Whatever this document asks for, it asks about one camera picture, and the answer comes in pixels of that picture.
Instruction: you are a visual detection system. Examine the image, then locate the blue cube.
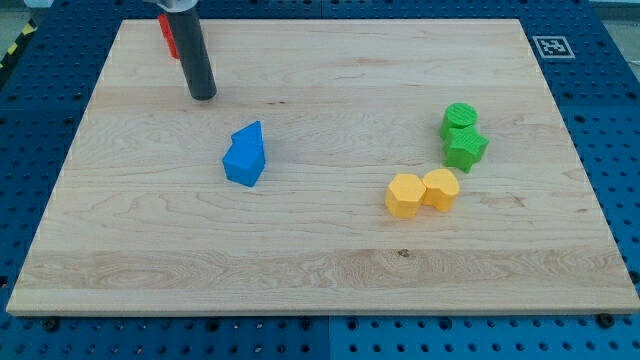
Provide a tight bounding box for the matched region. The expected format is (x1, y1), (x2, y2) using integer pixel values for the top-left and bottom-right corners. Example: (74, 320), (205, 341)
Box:
(222, 141), (266, 187)

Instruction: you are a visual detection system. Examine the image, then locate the wooden board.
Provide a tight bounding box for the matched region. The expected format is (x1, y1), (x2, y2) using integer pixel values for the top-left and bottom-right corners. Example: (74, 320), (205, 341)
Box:
(7, 19), (639, 317)

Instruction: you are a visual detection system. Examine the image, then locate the blue triangular prism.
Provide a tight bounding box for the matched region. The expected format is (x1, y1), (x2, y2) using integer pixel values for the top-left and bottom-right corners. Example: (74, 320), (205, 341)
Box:
(231, 121), (264, 146)

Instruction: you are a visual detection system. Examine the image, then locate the yellow hexagon block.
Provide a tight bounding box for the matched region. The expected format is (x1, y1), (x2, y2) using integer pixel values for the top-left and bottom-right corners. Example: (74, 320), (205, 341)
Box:
(384, 173), (426, 219)

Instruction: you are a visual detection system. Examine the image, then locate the yellow heart block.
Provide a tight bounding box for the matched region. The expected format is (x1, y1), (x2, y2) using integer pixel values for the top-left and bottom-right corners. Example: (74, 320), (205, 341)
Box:
(422, 168), (460, 212)

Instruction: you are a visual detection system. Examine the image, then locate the green cylinder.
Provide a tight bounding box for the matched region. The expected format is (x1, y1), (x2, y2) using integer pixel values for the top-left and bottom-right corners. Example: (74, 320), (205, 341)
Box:
(439, 102), (478, 139)

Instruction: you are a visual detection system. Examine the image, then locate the green star block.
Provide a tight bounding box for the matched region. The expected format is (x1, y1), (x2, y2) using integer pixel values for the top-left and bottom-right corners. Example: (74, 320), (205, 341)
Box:
(443, 126), (490, 173)

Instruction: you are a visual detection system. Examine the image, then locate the black cylindrical pointer tool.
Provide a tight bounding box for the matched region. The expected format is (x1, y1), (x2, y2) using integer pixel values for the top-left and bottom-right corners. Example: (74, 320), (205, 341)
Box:
(166, 7), (217, 101)

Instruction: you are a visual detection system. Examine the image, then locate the red block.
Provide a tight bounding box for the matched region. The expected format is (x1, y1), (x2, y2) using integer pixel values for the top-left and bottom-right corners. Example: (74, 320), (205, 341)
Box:
(157, 14), (180, 60)

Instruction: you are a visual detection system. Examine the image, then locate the white fiducial marker tag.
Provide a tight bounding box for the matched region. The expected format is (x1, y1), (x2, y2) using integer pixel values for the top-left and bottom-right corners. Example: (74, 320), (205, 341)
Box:
(533, 35), (575, 59)

